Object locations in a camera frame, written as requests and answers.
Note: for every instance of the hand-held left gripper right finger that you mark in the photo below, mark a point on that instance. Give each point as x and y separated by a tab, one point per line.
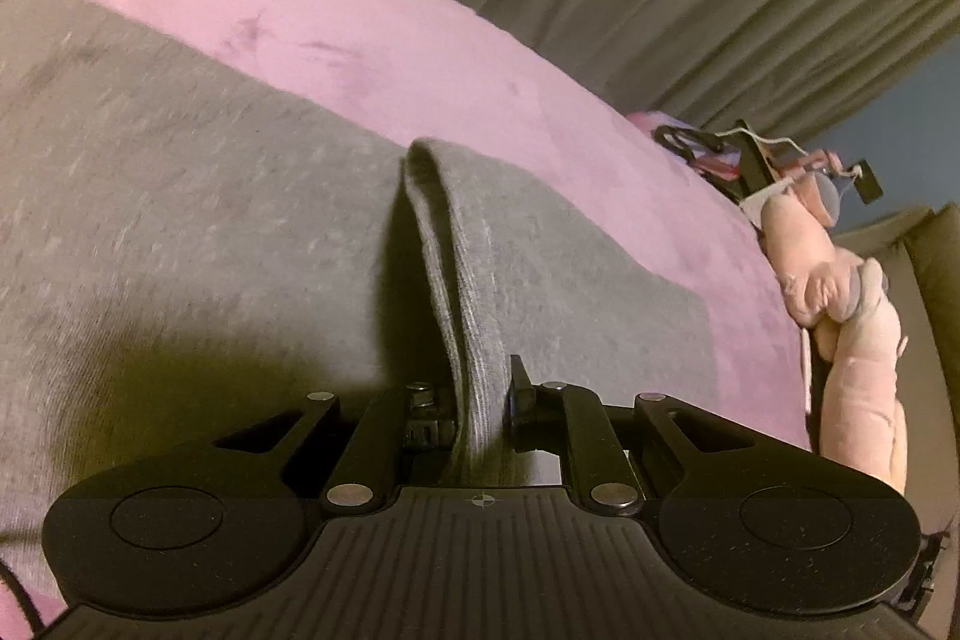
529	411

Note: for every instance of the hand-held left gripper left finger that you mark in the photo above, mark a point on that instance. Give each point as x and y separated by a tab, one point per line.
427	422

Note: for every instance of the purple plush blanket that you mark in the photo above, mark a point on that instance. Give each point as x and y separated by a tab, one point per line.
375	33

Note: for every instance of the black scissors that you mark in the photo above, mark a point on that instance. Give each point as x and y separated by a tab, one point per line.
679	141

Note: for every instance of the grey sweat pants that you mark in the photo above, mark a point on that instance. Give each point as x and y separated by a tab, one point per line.
187	197

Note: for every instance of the pink plush toy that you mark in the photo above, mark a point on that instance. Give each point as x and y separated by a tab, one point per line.
855	400

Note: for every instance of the black wall socket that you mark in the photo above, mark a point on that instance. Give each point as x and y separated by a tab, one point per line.
866	181

